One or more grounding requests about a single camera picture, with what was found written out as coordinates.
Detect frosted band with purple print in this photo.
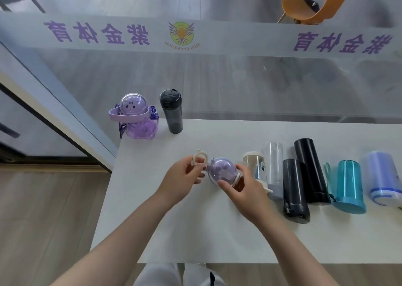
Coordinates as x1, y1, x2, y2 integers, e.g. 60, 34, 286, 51
0, 12, 402, 60

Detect lavender bottle with white lid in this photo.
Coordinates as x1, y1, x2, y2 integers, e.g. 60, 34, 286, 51
366, 150, 402, 207

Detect purple-lid printed white bottle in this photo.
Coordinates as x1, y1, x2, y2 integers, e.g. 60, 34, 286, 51
191, 149, 242, 191

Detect orange chair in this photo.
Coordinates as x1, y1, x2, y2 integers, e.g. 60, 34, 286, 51
277, 0, 353, 25

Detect person's left hand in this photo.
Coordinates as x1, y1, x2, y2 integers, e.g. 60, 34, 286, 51
155, 155, 208, 208

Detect clear bottle with grey cap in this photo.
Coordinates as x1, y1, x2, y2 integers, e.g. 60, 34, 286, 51
266, 142, 285, 201

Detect white table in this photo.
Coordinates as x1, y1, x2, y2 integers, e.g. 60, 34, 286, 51
90, 119, 402, 264

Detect black bottle with strap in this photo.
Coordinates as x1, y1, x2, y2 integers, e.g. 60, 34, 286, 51
282, 158, 311, 224

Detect person's right hand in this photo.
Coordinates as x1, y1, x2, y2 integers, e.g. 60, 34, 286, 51
217, 164, 271, 227

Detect person's left forearm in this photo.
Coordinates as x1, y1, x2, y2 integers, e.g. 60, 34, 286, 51
52, 194, 176, 286

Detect white trousers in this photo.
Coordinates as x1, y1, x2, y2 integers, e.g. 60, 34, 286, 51
133, 263, 227, 286

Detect purple bear-shaped kids bottle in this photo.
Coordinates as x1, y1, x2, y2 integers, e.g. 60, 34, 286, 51
108, 93, 160, 140

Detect teal plastic bottle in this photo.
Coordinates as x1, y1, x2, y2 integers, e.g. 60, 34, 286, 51
323, 160, 367, 215

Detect person's right forearm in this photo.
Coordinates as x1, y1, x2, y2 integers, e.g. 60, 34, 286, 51
254, 213, 341, 286

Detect dark grey flip-top bottle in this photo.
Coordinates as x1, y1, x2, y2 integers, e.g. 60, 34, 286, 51
159, 89, 184, 134

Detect tall black thermos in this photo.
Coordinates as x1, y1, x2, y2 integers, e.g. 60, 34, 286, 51
294, 138, 332, 205

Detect black metal door frame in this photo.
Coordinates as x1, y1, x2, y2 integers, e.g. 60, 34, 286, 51
0, 83, 113, 173

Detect clear cup with cream lid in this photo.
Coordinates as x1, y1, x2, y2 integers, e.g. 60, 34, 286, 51
242, 151, 274, 195

